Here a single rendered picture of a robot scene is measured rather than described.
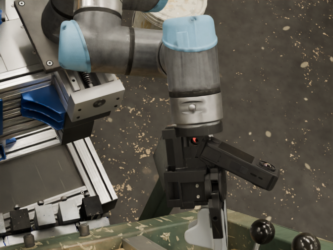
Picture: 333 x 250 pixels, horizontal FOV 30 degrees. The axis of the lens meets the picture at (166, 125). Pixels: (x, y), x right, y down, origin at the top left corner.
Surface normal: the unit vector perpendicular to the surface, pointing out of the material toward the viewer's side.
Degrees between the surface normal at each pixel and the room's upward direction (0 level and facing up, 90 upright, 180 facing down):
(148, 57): 45
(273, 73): 0
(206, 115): 37
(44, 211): 0
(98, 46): 33
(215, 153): 50
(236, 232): 90
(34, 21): 0
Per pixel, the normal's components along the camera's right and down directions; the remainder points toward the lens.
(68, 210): 0.22, -0.50
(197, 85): 0.08, 0.15
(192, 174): -0.19, 0.16
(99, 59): 0.15, 0.54
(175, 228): 0.33, 0.00
